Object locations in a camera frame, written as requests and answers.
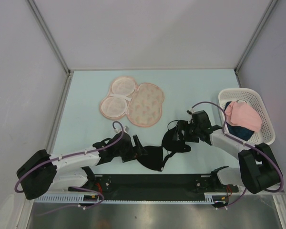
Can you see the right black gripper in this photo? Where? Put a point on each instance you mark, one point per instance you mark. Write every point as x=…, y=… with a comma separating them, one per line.
x=183, y=125

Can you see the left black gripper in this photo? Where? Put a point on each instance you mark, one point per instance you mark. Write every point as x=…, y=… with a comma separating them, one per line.
x=131, y=155

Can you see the black bra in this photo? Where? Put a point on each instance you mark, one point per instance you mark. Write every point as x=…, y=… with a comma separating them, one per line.
x=157, y=156

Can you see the pink patterned laundry bag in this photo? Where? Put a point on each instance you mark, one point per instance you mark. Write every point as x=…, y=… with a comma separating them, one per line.
x=140, y=103

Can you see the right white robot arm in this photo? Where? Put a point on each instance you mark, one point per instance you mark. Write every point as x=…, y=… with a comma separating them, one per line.
x=258, y=170

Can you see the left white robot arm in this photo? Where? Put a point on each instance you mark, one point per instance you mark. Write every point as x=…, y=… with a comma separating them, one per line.
x=43, y=172

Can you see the dark blue garment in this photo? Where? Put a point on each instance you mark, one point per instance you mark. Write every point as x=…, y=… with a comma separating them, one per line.
x=238, y=131

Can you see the pink garment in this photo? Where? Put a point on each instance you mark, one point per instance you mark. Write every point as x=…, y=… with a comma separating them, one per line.
x=242, y=114

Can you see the white plastic basket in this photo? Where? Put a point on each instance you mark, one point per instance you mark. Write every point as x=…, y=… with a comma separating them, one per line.
x=252, y=98

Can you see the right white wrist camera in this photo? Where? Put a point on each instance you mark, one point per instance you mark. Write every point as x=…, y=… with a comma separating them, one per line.
x=190, y=112

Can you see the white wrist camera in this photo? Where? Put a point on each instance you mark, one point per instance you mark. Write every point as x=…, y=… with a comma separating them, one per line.
x=190, y=112
x=123, y=128

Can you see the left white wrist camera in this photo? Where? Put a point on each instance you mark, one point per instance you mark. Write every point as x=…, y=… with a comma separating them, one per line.
x=123, y=128

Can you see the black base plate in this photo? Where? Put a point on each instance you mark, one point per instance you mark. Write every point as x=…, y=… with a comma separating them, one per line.
x=156, y=187

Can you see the white slotted cable duct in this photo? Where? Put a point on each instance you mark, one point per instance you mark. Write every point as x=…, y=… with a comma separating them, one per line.
x=68, y=198

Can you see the right aluminium corner post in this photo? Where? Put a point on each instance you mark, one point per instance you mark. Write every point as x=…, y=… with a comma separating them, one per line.
x=253, y=39

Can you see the aluminium corner post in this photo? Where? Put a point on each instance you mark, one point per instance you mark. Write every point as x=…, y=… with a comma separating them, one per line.
x=48, y=35
x=253, y=39

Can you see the left aluminium corner post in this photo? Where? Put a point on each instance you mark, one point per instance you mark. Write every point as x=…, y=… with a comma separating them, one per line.
x=48, y=35

